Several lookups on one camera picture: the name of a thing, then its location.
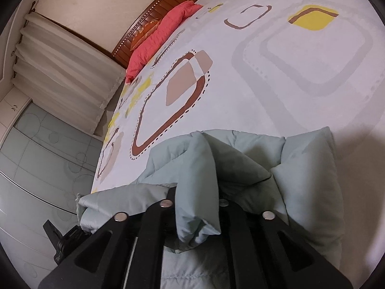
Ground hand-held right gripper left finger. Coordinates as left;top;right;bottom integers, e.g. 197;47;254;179
38;187;178;289

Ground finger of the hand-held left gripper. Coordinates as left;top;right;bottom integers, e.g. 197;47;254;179
42;220;65;249

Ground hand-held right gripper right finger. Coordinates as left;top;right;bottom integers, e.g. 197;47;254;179
217;199;352;289

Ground light green quilted blanket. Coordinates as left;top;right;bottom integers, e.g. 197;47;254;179
75;126;343;289

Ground frosted glass sliding wardrobe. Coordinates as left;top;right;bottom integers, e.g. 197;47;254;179
0;96;106;277

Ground white overhead cabinets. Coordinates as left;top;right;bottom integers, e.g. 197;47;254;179
0;90;31;133

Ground bed with patterned sheet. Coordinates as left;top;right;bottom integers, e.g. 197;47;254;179
90;0;385;280

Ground red quilted pillow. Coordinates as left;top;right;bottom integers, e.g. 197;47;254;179
125;0;203;83

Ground cream window curtain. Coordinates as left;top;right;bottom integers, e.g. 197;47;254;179
12;12;127;136

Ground small orange cushion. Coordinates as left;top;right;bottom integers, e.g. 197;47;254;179
131;20;163;50

